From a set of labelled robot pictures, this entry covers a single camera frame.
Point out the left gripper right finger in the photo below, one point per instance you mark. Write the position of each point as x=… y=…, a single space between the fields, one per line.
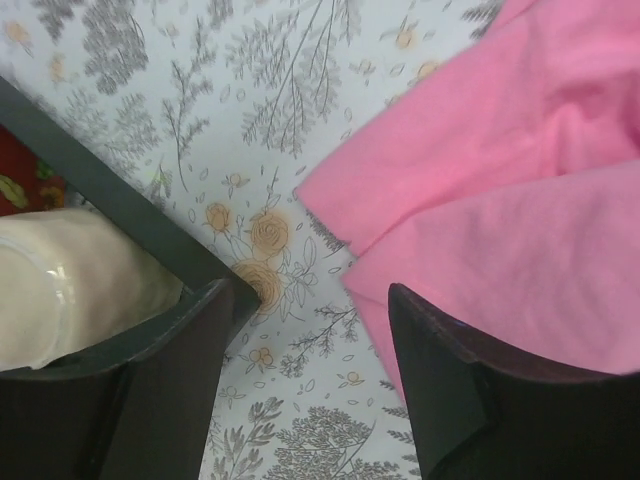
x=480 y=408

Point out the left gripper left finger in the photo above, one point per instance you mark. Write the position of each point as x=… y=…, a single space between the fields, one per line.
x=137 y=406

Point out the pink t shirt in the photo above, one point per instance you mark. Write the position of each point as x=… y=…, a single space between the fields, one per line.
x=504 y=189

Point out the cream ceramic cup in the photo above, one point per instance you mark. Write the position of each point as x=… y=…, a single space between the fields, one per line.
x=70 y=279

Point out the floral patterned table mat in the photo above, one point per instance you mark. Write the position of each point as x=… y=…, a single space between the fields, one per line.
x=216 y=111

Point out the black wire dish rack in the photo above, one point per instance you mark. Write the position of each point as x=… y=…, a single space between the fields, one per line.
x=125 y=210

